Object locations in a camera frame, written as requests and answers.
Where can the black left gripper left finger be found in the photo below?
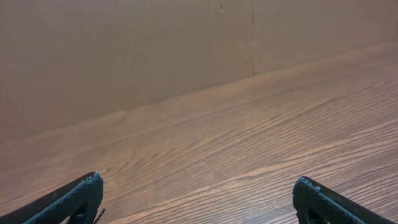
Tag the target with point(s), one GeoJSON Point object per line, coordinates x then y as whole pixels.
{"type": "Point", "coordinates": [74, 203]}

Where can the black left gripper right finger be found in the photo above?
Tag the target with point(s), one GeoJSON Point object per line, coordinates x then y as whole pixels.
{"type": "Point", "coordinates": [316, 204]}

